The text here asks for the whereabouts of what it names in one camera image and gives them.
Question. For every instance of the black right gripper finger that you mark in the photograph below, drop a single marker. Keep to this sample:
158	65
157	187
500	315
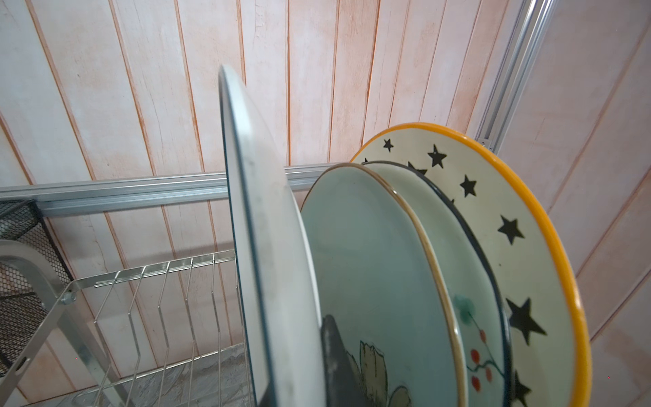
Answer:
341	388

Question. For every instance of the white plate with flower outline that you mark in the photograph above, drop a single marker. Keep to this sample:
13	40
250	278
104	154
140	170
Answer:
280	299

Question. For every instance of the pale green plate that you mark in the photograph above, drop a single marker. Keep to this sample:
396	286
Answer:
379	280

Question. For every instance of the cream plate with berry sprigs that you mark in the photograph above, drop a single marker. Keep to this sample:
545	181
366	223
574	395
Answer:
469	279

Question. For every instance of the cat and stars orange-rim plate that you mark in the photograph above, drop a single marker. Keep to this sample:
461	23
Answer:
551	357

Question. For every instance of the stainless steel dish rack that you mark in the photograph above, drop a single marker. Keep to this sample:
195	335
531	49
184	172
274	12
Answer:
165	334

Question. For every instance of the black mesh wall basket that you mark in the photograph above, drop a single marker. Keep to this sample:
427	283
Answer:
20	285

